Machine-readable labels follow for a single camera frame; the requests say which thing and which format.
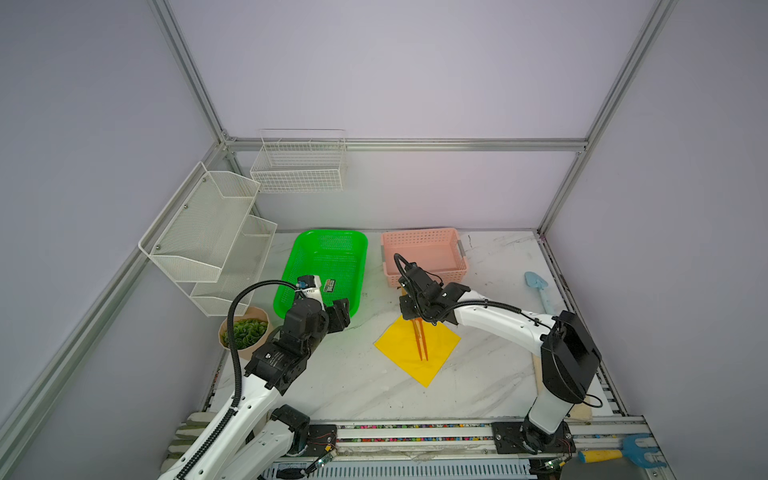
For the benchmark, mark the white wire wall basket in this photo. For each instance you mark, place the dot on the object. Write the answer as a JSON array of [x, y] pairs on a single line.
[[301, 161]]

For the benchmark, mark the left green-striped work glove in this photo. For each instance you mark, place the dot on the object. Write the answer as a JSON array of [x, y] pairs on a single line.
[[185, 436]]

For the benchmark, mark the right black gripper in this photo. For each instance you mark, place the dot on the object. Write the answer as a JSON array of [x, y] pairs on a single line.
[[405, 311]]

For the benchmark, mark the light blue garden trowel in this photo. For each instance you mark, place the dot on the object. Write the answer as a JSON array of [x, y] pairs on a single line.
[[536, 282]]

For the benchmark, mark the pink plastic basket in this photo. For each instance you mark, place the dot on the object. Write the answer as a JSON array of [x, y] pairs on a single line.
[[438, 251]]

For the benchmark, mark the orange plastic fork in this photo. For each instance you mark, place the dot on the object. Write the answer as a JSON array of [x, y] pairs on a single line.
[[415, 336]]

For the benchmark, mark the white mesh two-tier shelf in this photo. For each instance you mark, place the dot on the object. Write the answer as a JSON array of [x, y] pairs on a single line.
[[208, 240]]

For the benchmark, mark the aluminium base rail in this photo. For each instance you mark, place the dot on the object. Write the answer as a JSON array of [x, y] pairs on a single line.
[[468, 449]]

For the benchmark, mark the orange plastic spoon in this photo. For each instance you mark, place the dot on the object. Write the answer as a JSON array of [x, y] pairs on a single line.
[[426, 342]]

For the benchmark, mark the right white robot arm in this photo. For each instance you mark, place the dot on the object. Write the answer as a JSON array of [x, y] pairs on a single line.
[[569, 358]]

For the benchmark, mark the yellow paper napkin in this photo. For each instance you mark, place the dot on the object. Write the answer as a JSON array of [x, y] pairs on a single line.
[[398, 344]]

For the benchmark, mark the potted green succulent plant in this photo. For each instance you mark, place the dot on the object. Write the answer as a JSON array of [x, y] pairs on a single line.
[[251, 331]]

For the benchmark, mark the blue yellow garden fork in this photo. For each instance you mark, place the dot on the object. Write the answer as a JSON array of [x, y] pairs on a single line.
[[641, 456]]

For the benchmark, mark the orange plastic knife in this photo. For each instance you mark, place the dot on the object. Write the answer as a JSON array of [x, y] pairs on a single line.
[[416, 323]]

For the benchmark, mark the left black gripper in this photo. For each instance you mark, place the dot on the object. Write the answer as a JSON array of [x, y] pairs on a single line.
[[336, 315]]

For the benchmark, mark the green plastic basket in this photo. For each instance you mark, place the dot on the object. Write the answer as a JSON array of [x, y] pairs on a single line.
[[331, 254]]

